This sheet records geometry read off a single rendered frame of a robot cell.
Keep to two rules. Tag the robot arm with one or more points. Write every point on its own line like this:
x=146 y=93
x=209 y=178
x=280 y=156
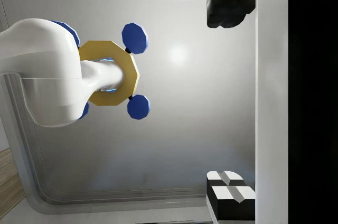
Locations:
x=39 y=63

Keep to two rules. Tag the drone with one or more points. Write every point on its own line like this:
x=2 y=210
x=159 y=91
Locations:
x=129 y=63

